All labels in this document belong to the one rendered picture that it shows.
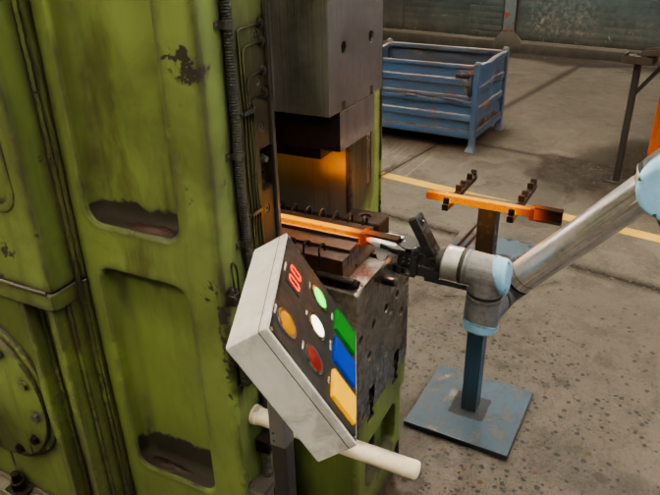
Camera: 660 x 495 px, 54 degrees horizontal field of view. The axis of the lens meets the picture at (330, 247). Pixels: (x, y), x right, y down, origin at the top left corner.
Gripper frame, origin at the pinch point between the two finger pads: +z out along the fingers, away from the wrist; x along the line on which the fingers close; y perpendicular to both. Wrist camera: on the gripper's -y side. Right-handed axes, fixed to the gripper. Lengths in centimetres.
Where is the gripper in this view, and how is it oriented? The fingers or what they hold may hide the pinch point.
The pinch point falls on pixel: (372, 236)
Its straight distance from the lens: 173.1
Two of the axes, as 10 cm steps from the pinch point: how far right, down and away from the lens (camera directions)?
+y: -0.2, 8.8, 4.7
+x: 4.5, -4.1, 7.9
